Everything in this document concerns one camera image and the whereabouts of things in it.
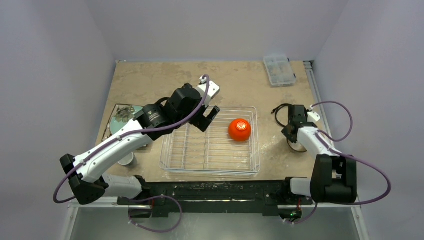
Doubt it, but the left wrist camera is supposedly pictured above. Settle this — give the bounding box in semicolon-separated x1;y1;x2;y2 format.
195;74;221;107

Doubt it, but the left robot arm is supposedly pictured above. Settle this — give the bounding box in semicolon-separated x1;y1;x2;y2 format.
53;81;220;205

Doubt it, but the clear plastic organizer box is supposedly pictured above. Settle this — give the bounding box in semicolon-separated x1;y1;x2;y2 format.
263;54;297;88

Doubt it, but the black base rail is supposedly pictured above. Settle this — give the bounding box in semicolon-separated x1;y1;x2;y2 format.
117;180;313;219

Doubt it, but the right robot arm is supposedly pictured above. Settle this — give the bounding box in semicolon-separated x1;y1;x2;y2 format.
280;104;357;204

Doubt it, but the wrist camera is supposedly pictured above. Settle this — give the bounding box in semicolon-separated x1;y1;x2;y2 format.
306;105;321;123
195;74;221;107

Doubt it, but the white wire dish rack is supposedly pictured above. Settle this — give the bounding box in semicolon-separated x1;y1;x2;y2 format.
159;106;261;176

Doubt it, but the brown bowl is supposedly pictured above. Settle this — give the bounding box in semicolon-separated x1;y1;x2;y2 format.
286;139;307;153

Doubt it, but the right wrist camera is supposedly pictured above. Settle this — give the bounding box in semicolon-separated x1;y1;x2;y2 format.
306;105;321;123

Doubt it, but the orange bowl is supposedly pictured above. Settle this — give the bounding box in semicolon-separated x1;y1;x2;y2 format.
228;118;252;142

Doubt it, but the light green round plate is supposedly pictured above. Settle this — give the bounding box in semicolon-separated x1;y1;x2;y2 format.
109;105;143;135

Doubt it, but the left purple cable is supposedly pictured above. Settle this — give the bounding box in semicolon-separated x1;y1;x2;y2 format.
52;74;211;205

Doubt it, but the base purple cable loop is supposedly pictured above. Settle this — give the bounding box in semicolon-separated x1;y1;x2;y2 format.
127;193;184;233

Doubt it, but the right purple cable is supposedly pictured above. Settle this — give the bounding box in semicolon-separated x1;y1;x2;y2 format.
309;100;392;207

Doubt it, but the black coiled cable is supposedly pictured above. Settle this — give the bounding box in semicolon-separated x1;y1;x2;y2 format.
271;103;292;128

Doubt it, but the grey coffee mug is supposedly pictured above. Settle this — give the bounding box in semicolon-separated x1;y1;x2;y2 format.
118;152;137;167

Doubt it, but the square patterned plate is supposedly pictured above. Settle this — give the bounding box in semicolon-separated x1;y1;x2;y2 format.
101;104;143;142

